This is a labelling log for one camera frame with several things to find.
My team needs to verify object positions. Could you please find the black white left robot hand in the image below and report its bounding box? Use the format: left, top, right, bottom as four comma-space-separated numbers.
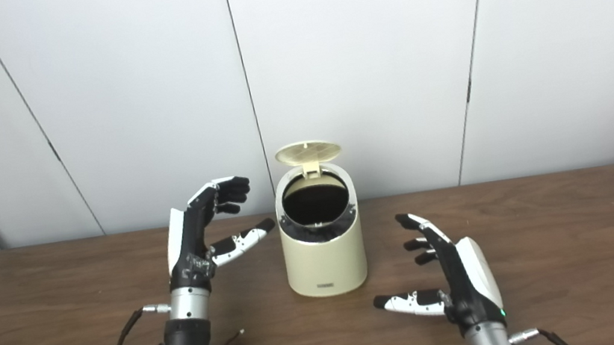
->
155, 171, 285, 298

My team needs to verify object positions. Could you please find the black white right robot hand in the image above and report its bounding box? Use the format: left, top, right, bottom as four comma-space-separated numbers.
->
361, 200, 509, 345

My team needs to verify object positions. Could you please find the cream-colored round bin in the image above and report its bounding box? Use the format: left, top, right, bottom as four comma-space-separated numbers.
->
270, 157, 372, 303

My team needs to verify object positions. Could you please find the cream round bin lid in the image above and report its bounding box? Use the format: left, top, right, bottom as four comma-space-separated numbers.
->
273, 136, 346, 184

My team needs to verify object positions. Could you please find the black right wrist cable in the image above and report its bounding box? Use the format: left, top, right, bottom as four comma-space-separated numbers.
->
507, 324, 574, 345

